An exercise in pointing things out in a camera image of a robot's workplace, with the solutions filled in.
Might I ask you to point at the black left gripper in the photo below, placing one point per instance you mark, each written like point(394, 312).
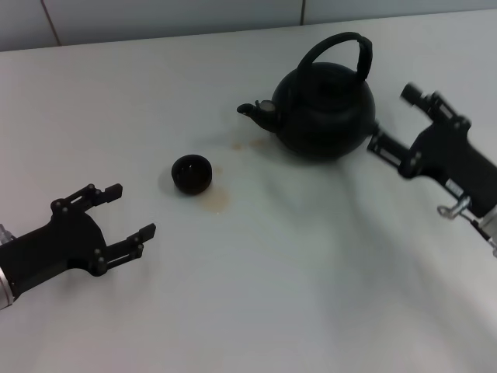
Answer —
point(62, 246)

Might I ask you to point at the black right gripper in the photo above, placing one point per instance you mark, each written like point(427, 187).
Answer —
point(446, 155)

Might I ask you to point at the brown tea puddle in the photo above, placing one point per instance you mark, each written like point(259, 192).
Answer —
point(215, 200)

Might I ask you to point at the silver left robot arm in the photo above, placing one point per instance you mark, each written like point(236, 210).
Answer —
point(4, 291)

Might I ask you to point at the small dark teacup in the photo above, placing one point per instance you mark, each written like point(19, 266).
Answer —
point(192, 175)

